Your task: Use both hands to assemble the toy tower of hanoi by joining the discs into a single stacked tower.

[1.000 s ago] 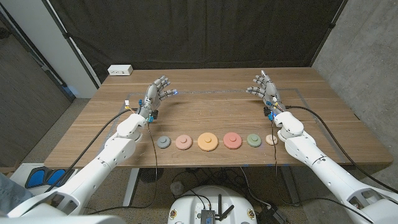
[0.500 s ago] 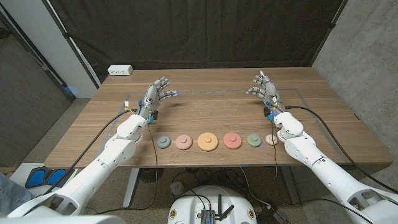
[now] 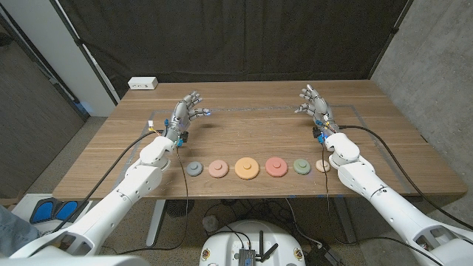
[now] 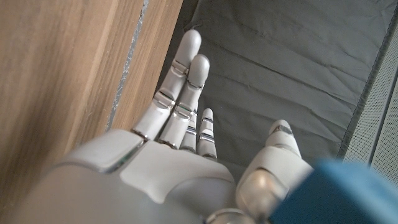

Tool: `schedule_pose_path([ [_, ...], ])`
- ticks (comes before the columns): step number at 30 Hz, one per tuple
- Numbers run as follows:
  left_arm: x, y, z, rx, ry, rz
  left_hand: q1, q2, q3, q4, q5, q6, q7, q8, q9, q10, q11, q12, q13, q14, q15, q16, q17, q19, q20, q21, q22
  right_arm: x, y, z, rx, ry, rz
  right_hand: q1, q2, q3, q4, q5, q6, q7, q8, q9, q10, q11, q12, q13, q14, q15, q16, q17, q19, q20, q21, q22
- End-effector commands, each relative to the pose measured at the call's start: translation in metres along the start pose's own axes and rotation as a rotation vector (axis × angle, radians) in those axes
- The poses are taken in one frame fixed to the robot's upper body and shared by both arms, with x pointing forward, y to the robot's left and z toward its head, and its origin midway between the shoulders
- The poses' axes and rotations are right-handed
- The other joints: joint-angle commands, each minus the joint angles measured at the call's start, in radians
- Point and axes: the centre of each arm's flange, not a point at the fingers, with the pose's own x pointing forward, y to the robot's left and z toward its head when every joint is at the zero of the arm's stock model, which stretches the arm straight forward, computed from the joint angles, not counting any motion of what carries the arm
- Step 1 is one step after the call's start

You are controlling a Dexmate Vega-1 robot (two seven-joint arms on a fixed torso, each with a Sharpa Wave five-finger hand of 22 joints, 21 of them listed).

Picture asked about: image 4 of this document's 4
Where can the blue right wrist clip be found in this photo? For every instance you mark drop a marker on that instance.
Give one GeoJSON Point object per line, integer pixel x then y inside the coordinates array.
{"type": "Point", "coordinates": [342, 196]}

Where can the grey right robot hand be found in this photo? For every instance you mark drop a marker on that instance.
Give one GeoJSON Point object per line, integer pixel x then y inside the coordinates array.
{"type": "Point", "coordinates": [155, 174]}

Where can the black fabric backdrop curtain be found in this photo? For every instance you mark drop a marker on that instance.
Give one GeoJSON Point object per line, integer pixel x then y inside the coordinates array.
{"type": "Point", "coordinates": [280, 62]}

